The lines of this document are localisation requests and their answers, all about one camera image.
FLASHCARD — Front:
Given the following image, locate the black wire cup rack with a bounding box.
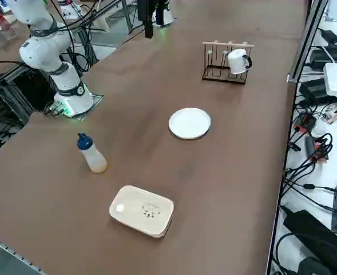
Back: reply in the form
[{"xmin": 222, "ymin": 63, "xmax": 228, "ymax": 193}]
[{"xmin": 201, "ymin": 41, "xmax": 255, "ymax": 85}]

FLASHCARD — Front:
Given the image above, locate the transparent blue-capped sauce bottle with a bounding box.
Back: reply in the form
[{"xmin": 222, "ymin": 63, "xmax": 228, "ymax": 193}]
[{"xmin": 76, "ymin": 132, "xmax": 108, "ymax": 174}]

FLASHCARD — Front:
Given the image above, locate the white round plate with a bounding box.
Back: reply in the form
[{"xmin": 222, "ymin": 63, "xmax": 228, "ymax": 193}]
[{"xmin": 168, "ymin": 107, "xmax": 212, "ymax": 140}]

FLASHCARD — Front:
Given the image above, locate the black steel frame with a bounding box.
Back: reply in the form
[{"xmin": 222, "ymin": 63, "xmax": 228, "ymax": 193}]
[{"xmin": 0, "ymin": 64, "xmax": 57, "ymax": 127}]

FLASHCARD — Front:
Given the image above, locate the aluminium edge rail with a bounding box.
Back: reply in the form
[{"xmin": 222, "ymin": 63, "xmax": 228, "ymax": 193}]
[{"xmin": 0, "ymin": 230, "xmax": 47, "ymax": 275}]

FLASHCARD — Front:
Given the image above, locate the black cable inline box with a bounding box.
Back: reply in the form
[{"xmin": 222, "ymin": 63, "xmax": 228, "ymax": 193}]
[{"xmin": 282, "ymin": 183, "xmax": 337, "ymax": 214}]

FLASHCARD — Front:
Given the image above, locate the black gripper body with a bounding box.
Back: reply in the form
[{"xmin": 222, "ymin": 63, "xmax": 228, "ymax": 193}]
[{"xmin": 136, "ymin": 0, "xmax": 169, "ymax": 21}]

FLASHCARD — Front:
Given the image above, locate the black power adapter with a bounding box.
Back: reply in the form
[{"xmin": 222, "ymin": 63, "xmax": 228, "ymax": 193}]
[
  {"xmin": 308, "ymin": 44, "xmax": 337, "ymax": 69},
  {"xmin": 319, "ymin": 28, "xmax": 337, "ymax": 44},
  {"xmin": 299, "ymin": 80, "xmax": 329, "ymax": 105}
]

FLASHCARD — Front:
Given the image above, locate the aluminium camera post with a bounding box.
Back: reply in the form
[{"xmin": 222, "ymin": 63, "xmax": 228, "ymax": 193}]
[{"xmin": 287, "ymin": 0, "xmax": 329, "ymax": 84}]

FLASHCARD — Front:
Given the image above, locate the white mug black handle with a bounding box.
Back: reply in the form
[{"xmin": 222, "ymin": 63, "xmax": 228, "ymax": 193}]
[{"xmin": 227, "ymin": 48, "xmax": 253, "ymax": 75}]

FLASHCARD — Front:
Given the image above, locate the black adapter red plug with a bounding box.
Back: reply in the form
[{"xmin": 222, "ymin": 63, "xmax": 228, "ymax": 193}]
[{"xmin": 304, "ymin": 136, "xmax": 330, "ymax": 163}]

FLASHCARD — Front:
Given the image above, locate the red black connector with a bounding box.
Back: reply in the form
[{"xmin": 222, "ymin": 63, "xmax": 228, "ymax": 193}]
[{"xmin": 295, "ymin": 116, "xmax": 318, "ymax": 133}]

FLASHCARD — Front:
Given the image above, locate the beige lunch box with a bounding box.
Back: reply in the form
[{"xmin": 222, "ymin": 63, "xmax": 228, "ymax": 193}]
[{"xmin": 109, "ymin": 184, "xmax": 175, "ymax": 239}]

